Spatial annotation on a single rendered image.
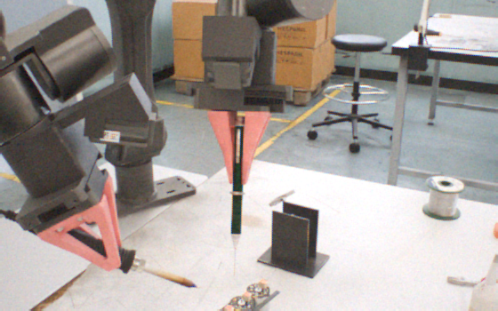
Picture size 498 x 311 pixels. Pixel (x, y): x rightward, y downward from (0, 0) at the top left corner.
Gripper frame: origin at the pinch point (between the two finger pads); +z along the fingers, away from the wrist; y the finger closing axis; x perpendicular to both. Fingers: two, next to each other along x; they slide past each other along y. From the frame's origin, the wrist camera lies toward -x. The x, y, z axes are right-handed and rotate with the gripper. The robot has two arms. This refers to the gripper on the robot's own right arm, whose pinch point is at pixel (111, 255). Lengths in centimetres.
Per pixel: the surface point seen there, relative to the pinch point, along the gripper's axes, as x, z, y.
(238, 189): -13.5, 1.4, 3.6
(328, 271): -17.5, 22.1, 12.8
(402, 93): -79, 73, 172
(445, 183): -40, 28, 27
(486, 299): -31.7, 23.7, -2.5
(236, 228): -11.4, 4.6, 2.5
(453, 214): -39, 32, 24
